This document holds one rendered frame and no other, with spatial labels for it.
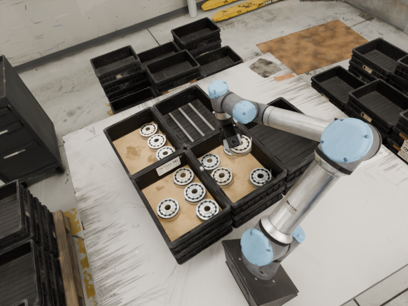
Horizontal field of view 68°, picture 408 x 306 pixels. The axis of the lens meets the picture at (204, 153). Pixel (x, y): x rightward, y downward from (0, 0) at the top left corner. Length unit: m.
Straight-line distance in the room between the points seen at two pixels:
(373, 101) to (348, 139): 1.78
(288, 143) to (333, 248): 0.53
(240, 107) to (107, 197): 0.97
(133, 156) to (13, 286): 1.02
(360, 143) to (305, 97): 1.25
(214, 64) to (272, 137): 1.47
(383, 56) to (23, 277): 3.11
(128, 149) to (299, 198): 1.06
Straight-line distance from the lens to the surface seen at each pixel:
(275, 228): 0.97
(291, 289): 1.30
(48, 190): 2.96
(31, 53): 4.56
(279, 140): 1.61
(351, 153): 0.84
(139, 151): 1.68
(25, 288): 2.12
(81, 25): 4.45
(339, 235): 1.52
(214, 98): 1.11
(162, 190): 1.48
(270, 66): 2.29
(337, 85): 2.88
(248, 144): 1.36
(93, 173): 1.87
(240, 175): 1.47
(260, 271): 1.20
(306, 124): 1.06
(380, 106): 2.60
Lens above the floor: 2.04
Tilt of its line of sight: 50 degrees down
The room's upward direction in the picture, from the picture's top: 11 degrees counter-clockwise
